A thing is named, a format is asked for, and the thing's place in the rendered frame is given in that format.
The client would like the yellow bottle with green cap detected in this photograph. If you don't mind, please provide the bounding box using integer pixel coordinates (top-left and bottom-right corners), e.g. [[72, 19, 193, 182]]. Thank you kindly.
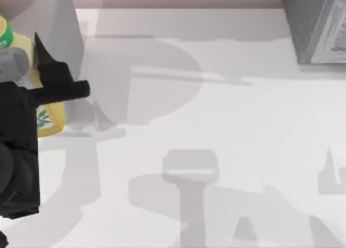
[[0, 15, 66, 138]]

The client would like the grey box with printed face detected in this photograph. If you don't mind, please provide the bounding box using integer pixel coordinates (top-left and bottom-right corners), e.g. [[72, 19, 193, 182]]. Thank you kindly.
[[280, 0, 346, 65]]

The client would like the pale grey rounded box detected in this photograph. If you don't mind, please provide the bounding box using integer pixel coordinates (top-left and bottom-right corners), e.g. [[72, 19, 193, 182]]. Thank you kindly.
[[0, 47, 30, 84]]

